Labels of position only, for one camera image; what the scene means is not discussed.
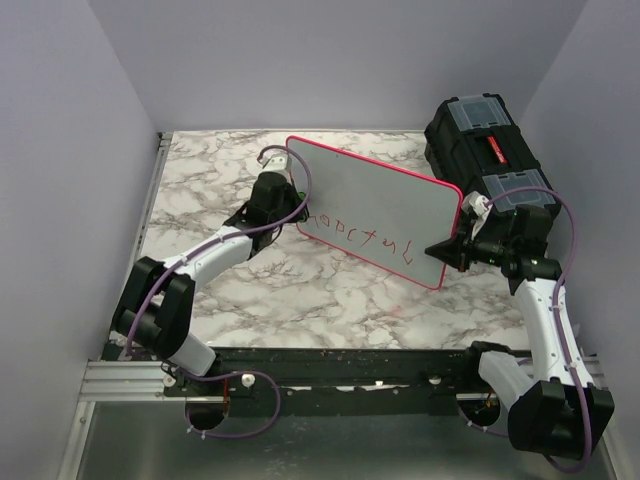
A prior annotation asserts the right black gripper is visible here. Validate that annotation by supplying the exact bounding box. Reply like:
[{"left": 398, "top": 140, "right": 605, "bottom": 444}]
[{"left": 425, "top": 217, "right": 517, "bottom": 273}]

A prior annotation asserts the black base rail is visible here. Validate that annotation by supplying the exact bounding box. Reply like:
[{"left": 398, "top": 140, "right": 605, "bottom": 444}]
[{"left": 102, "top": 342, "right": 531, "bottom": 419}]

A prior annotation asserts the black plastic toolbox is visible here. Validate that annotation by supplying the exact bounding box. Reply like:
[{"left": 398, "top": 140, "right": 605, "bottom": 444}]
[{"left": 424, "top": 94, "right": 561, "bottom": 239}]

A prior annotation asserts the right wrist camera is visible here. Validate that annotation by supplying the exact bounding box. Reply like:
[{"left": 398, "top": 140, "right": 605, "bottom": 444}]
[{"left": 461, "top": 191, "right": 492, "bottom": 236}]

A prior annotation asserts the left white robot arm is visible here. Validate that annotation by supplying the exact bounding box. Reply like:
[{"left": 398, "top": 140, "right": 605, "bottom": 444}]
[{"left": 111, "top": 171, "right": 307, "bottom": 395}]

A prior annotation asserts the pink framed whiteboard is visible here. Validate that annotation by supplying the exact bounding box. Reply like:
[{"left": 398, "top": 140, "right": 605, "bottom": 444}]
[{"left": 286, "top": 136, "right": 463, "bottom": 290}]

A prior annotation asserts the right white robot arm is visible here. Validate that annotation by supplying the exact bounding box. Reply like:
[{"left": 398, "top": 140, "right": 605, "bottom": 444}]
[{"left": 425, "top": 195, "right": 614, "bottom": 460}]

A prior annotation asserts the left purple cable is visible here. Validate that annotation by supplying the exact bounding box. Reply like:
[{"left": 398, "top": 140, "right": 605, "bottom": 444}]
[{"left": 122, "top": 144, "right": 314, "bottom": 441}]

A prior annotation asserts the aluminium side rail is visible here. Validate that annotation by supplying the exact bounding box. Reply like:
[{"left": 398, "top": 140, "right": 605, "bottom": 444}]
[{"left": 109, "top": 132, "right": 173, "bottom": 339}]

